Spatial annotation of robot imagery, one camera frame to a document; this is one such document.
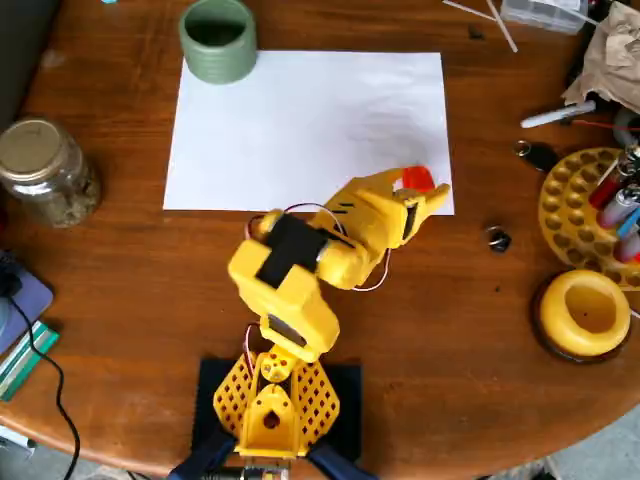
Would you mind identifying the purple notebook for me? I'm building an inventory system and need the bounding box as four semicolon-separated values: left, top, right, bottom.
0;269;55;354

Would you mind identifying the green striped book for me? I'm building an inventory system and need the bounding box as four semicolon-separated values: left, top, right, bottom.
0;319;62;403

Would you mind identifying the blue lighter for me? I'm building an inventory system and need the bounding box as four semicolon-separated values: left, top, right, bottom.
617;204;640;237

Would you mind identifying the blue clamp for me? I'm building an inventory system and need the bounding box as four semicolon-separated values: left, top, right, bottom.
305;443;377;480
168;430;237;480

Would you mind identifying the red white servo cable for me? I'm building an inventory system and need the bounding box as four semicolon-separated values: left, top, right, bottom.
248;201;347;237
357;247;395;292

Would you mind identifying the green ribbed cup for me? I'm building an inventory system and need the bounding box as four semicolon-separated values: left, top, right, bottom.
178;0;260;85

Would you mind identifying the black key fob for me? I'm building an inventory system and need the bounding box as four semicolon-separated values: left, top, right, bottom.
525;143;560;174

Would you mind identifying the dark grey furniture panel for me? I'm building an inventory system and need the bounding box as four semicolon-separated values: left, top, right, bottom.
0;0;62;132

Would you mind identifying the white marker pen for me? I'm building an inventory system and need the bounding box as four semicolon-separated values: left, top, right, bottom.
519;99;599;130

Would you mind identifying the black power cable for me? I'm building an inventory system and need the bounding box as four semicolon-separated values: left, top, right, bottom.
8;294;82;480

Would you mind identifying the thin red wire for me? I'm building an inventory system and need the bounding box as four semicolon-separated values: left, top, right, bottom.
572;118;640;132

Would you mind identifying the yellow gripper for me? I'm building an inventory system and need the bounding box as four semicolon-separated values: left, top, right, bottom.
319;168;452;252

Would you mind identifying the yellow round holder tray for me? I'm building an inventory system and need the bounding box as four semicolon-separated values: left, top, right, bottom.
538;147;640;291

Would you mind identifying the black device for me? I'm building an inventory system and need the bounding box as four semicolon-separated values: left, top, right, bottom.
0;249;25;297

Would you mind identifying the grey tape roll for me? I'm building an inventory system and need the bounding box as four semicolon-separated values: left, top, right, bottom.
612;107;640;147

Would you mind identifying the clear plastic box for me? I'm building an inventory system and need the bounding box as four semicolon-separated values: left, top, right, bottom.
501;0;590;35

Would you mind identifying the orange plastic object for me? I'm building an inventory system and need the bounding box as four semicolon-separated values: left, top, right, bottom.
399;164;435;195

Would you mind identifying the silver pink lighter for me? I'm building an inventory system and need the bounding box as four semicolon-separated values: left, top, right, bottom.
599;187;639;227

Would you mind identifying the yellow round bowl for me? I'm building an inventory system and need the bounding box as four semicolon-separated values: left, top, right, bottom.
539;269;632;358

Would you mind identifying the glass jar with gold lid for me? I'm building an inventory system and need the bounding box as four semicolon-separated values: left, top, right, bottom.
0;118;101;230

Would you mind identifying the thin white stick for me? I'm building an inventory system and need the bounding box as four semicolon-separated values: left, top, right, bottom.
487;0;519;53
442;0;501;22

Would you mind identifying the crumpled brown paper bag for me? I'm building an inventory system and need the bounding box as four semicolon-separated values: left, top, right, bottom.
562;1;640;114

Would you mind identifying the white paper sheet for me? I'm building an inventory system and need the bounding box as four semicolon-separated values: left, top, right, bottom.
162;48;457;217

